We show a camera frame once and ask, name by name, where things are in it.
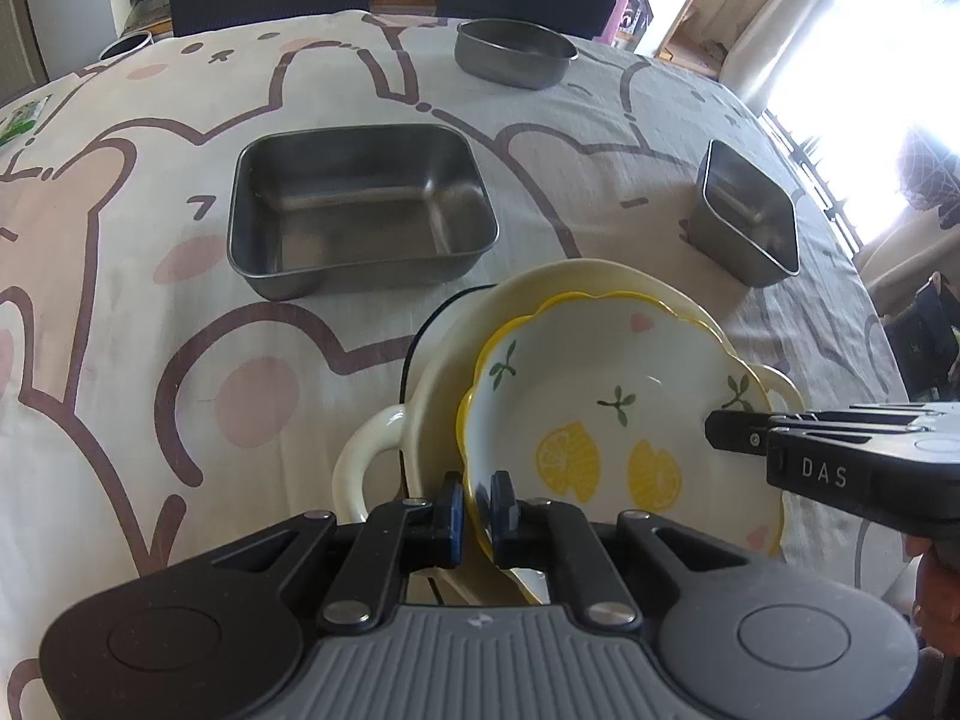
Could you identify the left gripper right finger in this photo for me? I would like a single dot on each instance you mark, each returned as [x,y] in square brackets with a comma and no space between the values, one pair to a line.
[557,540]

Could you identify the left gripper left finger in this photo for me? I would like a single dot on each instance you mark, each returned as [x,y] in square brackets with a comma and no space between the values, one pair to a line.
[373,559]

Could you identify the yellow rimmed lemon bowl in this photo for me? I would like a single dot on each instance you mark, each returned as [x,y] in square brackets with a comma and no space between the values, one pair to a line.
[600,402]

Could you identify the cream bowl with handles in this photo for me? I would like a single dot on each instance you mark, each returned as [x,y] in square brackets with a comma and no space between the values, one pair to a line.
[424,431]

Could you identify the large square steel tray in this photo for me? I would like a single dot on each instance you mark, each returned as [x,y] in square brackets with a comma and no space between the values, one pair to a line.
[343,209]

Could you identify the white square glass plate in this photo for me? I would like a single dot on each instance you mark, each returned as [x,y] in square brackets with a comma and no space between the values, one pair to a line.
[427,344]

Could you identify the right hand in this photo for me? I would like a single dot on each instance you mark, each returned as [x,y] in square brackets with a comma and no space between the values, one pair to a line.
[937,604]

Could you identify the small square steel container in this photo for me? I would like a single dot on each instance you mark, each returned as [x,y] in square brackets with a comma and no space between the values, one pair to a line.
[743,220]

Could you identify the small round steel bowl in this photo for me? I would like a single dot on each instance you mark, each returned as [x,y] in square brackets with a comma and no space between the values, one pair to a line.
[513,53]

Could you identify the green white snack packet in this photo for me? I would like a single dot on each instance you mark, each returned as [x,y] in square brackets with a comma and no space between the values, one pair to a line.
[23,119]

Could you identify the grey trash bin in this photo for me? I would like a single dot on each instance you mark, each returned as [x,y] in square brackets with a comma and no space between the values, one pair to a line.
[132,41]

